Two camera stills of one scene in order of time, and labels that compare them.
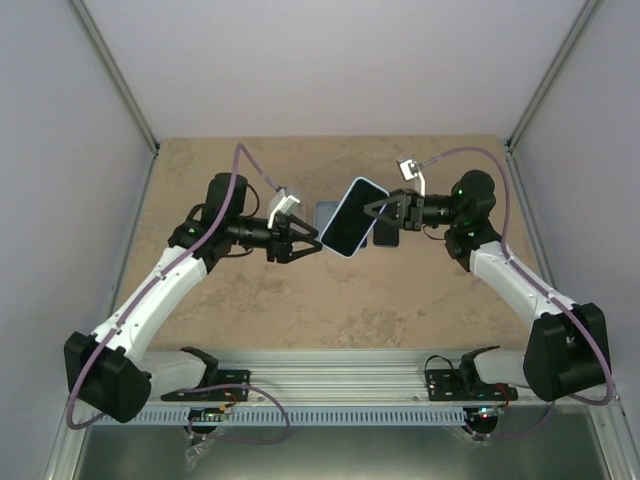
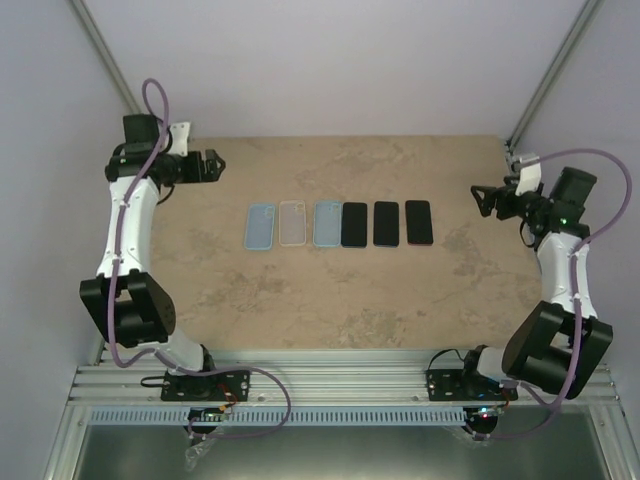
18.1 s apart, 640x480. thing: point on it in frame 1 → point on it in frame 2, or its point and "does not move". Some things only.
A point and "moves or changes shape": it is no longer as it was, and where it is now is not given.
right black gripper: (408, 211) → (492, 194)
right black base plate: (447, 385) does not move
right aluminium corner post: (589, 12) does not move
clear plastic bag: (192, 453) does not move
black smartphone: (351, 223) moves or changes shape
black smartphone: (385, 235) does not move
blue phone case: (351, 223) moves or changes shape
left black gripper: (281, 242) → (196, 173)
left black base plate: (222, 394) does not move
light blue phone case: (324, 210) does not move
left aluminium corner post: (101, 44) does not move
